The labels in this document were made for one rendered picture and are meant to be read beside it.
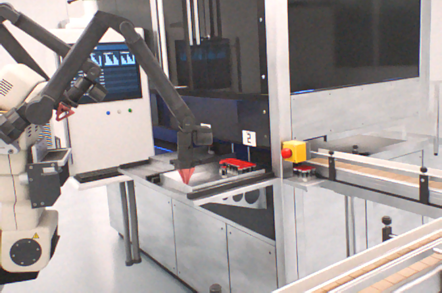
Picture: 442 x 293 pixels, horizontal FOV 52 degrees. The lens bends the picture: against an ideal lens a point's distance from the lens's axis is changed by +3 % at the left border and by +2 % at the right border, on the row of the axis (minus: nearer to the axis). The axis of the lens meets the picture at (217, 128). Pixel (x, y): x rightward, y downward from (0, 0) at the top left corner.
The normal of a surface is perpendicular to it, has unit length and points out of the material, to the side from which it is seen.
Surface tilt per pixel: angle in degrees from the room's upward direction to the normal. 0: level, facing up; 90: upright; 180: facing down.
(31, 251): 90
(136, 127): 90
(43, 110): 97
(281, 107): 90
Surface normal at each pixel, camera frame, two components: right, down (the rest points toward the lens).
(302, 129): 0.56, 0.10
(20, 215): 0.20, 0.15
